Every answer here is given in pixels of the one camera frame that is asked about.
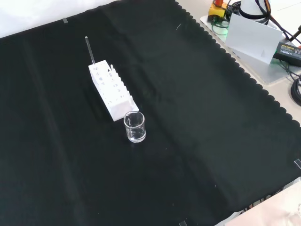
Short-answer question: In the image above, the thick black cable coil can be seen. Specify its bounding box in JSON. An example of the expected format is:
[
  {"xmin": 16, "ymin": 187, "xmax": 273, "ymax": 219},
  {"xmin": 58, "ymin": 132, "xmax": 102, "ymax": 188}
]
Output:
[{"xmin": 290, "ymin": 79, "xmax": 301, "ymax": 106}]

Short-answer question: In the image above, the pale wrinkled sheet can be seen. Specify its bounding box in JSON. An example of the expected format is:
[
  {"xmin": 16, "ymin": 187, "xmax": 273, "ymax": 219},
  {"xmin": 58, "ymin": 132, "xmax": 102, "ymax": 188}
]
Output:
[{"xmin": 224, "ymin": 180, "xmax": 301, "ymax": 226}]

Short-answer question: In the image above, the thin black plug cable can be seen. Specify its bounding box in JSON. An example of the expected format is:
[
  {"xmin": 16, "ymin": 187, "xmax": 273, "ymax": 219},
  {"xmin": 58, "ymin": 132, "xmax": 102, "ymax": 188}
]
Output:
[{"xmin": 268, "ymin": 9, "xmax": 301, "ymax": 44}]

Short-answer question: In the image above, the white test tube rack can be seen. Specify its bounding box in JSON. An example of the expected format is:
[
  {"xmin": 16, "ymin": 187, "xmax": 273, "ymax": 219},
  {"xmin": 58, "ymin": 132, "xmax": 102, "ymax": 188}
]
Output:
[{"xmin": 88, "ymin": 60, "xmax": 140, "ymax": 122}]

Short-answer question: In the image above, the yellow stop button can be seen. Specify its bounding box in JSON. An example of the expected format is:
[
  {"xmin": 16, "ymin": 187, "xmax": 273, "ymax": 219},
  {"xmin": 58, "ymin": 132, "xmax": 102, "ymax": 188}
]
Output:
[{"xmin": 208, "ymin": 0, "xmax": 227, "ymax": 17}]

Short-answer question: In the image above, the pale folded board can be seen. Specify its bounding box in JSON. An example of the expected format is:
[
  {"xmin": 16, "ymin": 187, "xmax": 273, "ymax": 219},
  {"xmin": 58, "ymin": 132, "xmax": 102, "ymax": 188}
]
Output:
[{"xmin": 225, "ymin": 11, "xmax": 284, "ymax": 65}]

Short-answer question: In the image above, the black table cloth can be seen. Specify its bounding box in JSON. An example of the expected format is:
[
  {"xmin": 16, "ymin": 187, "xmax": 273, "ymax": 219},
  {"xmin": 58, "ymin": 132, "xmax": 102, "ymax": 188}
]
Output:
[{"xmin": 0, "ymin": 0, "xmax": 301, "ymax": 226}]

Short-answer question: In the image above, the small clear glass beaker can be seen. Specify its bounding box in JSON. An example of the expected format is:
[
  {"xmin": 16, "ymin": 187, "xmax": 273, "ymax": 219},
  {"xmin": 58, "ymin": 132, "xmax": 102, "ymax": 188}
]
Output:
[{"xmin": 123, "ymin": 111, "xmax": 147, "ymax": 144}]

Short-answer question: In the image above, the green cable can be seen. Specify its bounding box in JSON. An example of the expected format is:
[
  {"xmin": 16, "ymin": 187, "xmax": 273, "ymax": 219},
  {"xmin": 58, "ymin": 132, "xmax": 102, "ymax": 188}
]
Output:
[{"xmin": 211, "ymin": 17, "xmax": 230, "ymax": 35}]

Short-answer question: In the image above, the black power adapter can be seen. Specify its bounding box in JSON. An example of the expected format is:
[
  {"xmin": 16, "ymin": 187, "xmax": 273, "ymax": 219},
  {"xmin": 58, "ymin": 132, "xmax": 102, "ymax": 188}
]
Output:
[{"xmin": 272, "ymin": 41, "xmax": 301, "ymax": 61}]

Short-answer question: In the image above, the clear glass rod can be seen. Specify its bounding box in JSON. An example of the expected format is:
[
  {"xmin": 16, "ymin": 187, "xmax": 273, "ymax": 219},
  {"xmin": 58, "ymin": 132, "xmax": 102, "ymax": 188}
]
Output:
[{"xmin": 85, "ymin": 36, "xmax": 95, "ymax": 65}]

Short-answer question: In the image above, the grey metal base plate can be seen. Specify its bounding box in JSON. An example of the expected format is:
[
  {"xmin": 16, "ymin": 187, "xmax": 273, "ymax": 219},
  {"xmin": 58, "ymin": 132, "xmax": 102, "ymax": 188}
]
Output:
[{"xmin": 199, "ymin": 13, "xmax": 301, "ymax": 85}]

